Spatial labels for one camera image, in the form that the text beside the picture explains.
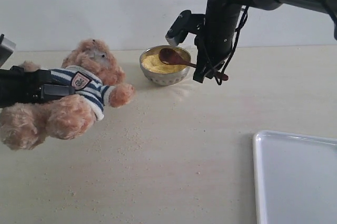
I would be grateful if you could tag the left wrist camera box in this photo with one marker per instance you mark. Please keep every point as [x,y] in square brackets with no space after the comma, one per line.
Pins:
[7,47]

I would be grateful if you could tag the steel bowl of yellow grain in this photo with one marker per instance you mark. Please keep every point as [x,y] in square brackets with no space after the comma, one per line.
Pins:
[160,73]

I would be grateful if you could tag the white rectangular tray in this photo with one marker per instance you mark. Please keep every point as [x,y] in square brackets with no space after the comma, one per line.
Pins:
[295,178]

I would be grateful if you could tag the dark red wooden spoon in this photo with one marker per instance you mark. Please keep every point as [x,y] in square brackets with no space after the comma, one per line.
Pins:
[169,56]

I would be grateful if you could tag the beige teddy bear striped sweater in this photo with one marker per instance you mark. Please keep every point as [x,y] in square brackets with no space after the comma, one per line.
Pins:
[93,71]

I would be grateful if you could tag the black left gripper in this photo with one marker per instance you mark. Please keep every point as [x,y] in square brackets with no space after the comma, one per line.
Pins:
[19,86]

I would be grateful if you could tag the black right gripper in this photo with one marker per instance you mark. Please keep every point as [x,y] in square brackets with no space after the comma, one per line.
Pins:
[221,17]

